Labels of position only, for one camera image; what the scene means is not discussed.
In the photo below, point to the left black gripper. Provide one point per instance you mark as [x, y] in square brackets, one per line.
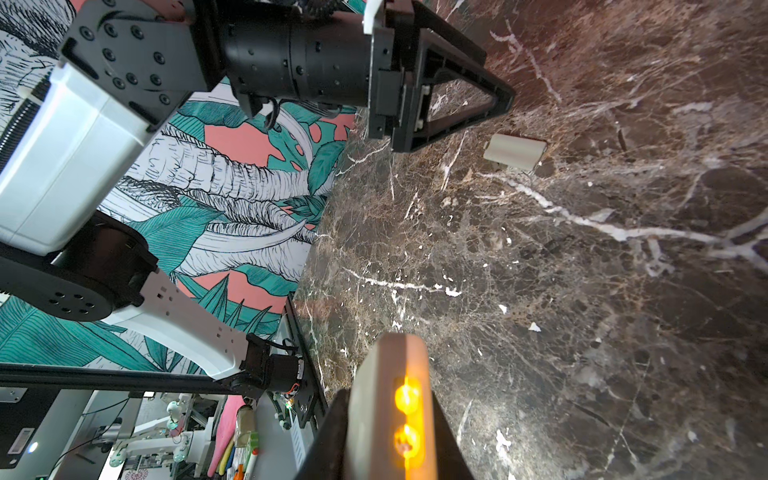
[427, 80]

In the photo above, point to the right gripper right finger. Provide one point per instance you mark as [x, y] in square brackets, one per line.
[451, 464]

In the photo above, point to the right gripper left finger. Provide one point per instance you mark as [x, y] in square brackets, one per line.
[326, 456]

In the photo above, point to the white AC remote control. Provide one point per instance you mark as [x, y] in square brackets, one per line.
[391, 432]

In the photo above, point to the remote battery cover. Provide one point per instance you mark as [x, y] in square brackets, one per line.
[521, 153]

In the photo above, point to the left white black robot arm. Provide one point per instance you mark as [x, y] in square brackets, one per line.
[148, 144]

